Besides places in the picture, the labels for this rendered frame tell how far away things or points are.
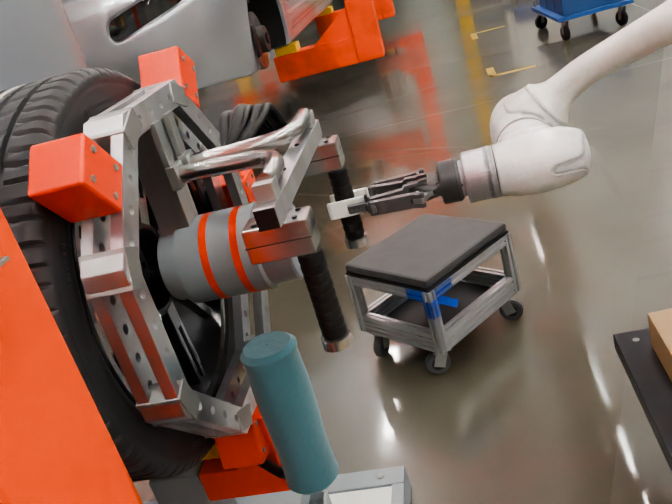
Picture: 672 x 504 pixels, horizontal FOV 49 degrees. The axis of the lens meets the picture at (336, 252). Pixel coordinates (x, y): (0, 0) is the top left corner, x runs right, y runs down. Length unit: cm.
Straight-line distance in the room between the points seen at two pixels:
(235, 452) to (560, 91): 84
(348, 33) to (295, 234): 380
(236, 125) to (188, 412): 47
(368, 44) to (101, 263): 384
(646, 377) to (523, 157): 60
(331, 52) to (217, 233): 364
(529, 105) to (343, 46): 339
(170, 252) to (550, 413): 121
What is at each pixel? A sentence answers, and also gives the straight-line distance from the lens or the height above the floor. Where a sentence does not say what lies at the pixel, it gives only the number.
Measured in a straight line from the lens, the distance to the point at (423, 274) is 209.
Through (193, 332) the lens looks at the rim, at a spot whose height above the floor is 65.
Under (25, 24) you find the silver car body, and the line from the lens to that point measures 189.
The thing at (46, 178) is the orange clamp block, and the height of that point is 109.
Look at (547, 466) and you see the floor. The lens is 189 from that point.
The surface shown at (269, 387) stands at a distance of 110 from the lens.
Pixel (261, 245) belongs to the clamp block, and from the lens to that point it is 95.
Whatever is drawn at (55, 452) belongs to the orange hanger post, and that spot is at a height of 92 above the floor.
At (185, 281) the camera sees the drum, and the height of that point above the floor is 85.
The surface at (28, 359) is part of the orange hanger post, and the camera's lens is 69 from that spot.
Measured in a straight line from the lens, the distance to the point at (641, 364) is 166.
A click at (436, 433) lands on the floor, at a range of 204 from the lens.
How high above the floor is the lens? 125
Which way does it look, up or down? 22 degrees down
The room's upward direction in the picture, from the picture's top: 17 degrees counter-clockwise
